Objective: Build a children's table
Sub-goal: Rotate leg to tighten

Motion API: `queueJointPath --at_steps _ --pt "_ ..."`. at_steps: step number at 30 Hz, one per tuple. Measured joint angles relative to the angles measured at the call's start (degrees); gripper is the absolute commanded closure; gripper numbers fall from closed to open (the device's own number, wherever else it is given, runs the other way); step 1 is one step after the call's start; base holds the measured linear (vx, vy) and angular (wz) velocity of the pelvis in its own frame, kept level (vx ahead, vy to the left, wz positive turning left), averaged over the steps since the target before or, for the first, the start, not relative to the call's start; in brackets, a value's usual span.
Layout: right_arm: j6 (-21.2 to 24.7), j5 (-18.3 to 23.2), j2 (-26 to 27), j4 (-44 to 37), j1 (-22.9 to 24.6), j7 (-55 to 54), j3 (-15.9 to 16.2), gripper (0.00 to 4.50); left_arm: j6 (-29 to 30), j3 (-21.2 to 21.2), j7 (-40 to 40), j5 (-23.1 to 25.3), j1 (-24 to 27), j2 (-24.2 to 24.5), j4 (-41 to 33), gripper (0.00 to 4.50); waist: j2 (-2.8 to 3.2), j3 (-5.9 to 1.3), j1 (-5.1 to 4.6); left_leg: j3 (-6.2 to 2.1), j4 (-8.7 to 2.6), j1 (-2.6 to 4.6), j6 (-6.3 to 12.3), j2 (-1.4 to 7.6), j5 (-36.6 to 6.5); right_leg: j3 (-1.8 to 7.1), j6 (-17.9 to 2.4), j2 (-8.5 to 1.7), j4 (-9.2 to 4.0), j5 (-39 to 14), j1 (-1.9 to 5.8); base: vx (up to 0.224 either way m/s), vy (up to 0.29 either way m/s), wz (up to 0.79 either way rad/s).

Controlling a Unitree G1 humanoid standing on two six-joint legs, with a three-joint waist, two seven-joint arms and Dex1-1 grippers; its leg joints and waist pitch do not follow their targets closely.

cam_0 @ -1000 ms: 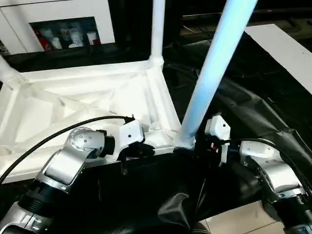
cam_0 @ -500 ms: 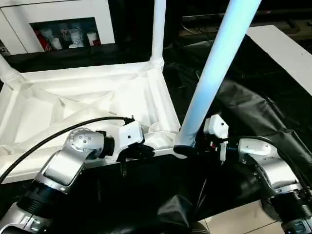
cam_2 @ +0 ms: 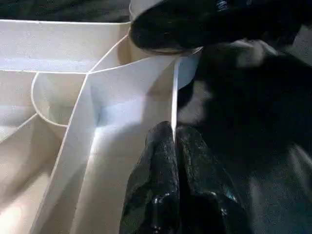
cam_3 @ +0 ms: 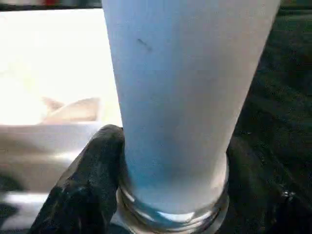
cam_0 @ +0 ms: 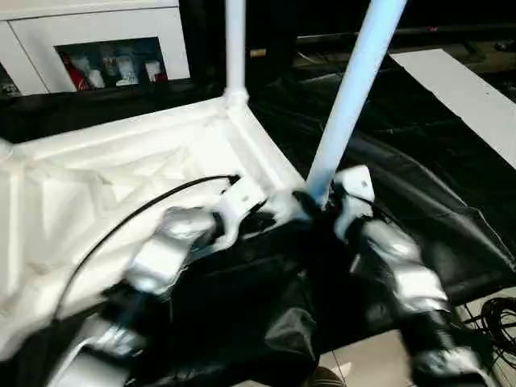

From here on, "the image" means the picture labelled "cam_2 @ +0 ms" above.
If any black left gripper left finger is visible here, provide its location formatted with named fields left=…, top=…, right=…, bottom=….
left=118, top=120, right=182, bottom=234

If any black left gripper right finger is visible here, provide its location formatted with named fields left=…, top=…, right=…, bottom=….
left=175, top=125, right=247, bottom=234

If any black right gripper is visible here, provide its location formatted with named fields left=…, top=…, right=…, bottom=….
left=219, top=0, right=303, bottom=47

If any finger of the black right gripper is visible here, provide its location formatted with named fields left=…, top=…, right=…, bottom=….
left=128, top=0, right=226, bottom=51

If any white plastic table leg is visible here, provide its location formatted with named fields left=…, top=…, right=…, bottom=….
left=128, top=0, right=203, bottom=56

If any white plastic table top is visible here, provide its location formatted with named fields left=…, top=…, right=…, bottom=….
left=0, top=19, right=204, bottom=234

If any black work mat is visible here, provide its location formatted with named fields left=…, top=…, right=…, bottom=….
left=0, top=0, right=312, bottom=234

